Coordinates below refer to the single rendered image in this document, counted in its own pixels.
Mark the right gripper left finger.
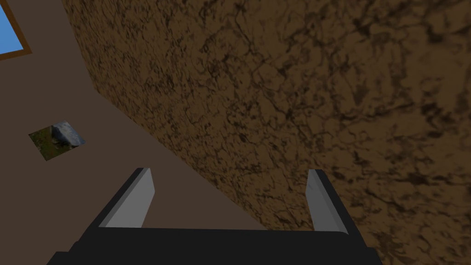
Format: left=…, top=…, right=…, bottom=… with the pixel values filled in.
left=89, top=167, right=155, bottom=229

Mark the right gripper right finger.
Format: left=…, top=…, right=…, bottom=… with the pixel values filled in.
left=305, top=169, right=359, bottom=235

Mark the landscape picture on wall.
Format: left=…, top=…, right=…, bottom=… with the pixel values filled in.
left=28, top=121, right=86, bottom=162

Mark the window with brown frame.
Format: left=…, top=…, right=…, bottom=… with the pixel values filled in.
left=0, top=0, right=33, bottom=61

